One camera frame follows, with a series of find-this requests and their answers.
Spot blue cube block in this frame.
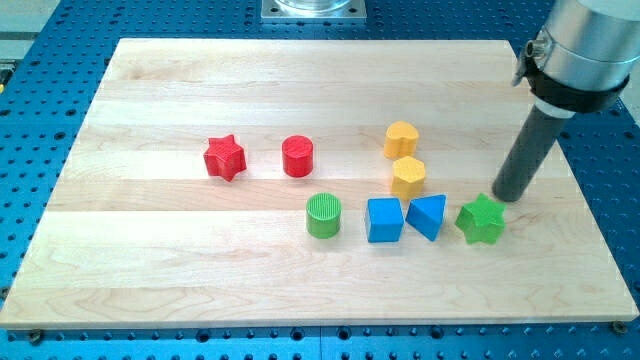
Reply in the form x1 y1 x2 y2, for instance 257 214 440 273
365 198 404 243

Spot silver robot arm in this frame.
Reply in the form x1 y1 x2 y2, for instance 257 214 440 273
512 0 639 113

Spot yellow heart block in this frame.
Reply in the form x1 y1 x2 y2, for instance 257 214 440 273
383 121 419 159

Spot right board clamp screw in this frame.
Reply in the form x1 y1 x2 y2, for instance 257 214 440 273
610 321 628 335

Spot wooden board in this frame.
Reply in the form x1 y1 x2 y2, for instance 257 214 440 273
1 38 638 330

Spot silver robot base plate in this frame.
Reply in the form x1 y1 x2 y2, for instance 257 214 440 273
260 0 367 23

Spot green cylinder block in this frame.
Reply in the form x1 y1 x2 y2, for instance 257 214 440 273
306 193 342 239

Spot red cylinder block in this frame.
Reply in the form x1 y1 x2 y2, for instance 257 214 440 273
281 135 314 178

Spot yellow hexagon block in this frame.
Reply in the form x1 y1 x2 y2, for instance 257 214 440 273
391 156 426 201

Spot green star block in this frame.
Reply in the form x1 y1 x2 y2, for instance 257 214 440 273
455 193 506 245

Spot red star block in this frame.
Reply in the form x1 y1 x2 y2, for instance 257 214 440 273
203 134 246 182

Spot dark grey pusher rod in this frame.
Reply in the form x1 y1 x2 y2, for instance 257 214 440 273
492 102 575 202

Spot blue triangle block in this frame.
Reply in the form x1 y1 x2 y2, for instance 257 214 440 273
406 194 447 242

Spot left board clamp screw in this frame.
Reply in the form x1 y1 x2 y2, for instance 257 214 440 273
26 329 44 346

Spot board clamp screw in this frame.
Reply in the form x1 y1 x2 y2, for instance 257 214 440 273
26 329 44 346
610 321 628 335

